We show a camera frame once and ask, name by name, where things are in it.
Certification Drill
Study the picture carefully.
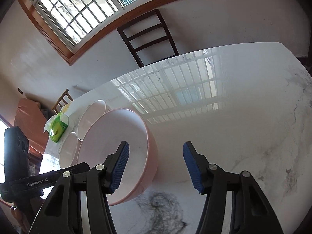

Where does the large pink bowl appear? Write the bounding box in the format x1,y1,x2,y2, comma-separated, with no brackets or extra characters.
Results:
78,108,158,206

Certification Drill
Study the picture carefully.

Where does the small white ribbed bowl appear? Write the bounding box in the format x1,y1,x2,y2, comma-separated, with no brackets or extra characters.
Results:
59,132,79,168

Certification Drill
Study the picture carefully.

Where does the green tissue pack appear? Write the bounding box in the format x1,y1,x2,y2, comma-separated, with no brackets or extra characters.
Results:
43,113,69,143

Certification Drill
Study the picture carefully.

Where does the pink cloth covered furniture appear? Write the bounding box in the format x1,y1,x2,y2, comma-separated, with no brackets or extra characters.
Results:
14,98,49,155

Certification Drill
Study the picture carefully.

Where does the light wooden chair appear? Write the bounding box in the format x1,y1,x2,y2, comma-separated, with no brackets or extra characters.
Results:
52,89,74,114

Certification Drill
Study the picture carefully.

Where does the white plate with floral pattern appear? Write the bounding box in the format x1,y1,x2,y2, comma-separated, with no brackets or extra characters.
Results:
77,100,108,141

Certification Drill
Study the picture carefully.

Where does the wooden framed window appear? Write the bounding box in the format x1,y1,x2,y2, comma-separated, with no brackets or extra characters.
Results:
18,0,178,66

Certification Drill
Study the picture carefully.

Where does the dark wooden chair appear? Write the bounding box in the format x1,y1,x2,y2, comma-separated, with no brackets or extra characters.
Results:
117,9,179,68

